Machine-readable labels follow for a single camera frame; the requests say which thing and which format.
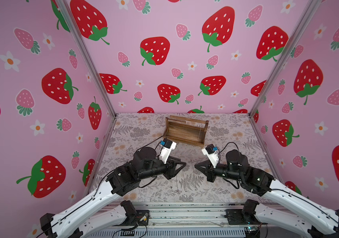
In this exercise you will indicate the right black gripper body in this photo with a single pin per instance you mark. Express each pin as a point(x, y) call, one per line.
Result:
point(210, 171)

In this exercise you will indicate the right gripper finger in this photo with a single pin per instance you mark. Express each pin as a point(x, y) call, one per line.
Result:
point(205, 165)
point(201, 172)

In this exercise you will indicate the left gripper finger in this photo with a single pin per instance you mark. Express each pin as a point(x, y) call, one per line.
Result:
point(178, 166)
point(175, 161)

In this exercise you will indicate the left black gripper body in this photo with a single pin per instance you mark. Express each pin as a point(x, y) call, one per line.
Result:
point(168, 173)

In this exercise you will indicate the wooden jewelry display stand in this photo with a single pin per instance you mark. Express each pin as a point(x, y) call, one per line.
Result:
point(186, 130)

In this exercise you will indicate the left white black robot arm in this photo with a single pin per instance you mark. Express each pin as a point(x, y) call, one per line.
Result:
point(145, 164)

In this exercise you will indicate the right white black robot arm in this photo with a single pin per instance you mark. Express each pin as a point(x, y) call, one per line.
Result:
point(304, 217)

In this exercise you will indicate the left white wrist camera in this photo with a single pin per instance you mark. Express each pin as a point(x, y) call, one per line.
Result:
point(167, 147)

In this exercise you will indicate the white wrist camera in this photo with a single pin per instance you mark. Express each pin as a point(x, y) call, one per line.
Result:
point(212, 152)
point(167, 147)

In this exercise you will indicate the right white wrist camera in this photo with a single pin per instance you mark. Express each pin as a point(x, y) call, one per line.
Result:
point(212, 152)

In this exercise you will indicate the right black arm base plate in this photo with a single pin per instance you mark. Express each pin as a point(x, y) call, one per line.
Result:
point(240, 217)

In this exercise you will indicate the aluminium rail frame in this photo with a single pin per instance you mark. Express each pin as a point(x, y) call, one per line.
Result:
point(187, 220)

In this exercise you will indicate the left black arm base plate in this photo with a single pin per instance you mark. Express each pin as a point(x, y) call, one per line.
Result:
point(140, 217)

